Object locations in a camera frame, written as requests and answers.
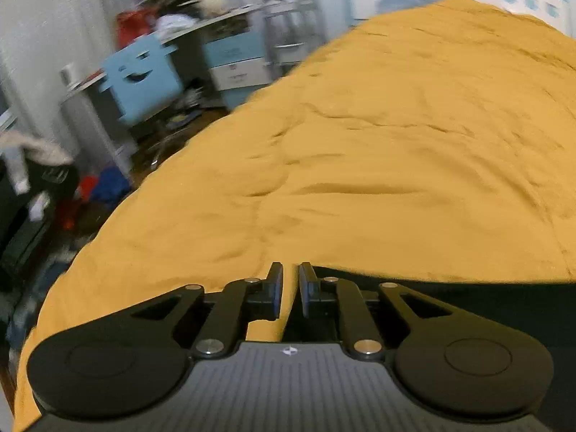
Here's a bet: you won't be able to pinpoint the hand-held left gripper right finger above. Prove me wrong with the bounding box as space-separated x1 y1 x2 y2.
298 261 460 361

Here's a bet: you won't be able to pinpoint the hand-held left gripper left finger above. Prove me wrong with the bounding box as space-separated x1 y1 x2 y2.
121 261 285 358

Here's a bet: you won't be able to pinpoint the black pants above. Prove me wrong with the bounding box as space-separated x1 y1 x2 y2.
283 265 576 370

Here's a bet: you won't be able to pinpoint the mustard yellow blanket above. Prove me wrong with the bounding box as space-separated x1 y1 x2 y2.
11 0 576 432

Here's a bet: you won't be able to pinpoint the blue cloth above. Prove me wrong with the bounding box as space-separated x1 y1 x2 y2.
89 167 132 204

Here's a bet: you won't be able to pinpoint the red cloth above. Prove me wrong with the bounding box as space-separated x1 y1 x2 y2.
58 175 99 231

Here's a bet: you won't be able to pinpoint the blue white drawer cabinet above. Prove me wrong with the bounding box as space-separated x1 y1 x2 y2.
202 31 276 109

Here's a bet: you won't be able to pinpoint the blue smiley face chair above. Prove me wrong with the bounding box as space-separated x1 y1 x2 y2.
100 35 199 172

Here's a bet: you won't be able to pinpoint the black suitcase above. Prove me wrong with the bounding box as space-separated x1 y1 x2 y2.
0 213 57 277

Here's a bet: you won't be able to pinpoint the metal step stool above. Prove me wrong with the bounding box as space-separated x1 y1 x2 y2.
262 0 316 69

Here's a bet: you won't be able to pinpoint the grey desk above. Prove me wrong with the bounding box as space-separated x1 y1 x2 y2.
59 2 275 163

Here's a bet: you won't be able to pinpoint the fur trimmed dark coat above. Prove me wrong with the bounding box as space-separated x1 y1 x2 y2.
0 130 79 199

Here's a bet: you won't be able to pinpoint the white plastic bag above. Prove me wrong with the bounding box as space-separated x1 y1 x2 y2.
154 13 195 33

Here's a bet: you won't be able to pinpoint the red bag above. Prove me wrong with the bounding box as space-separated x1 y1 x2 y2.
116 8 154 49

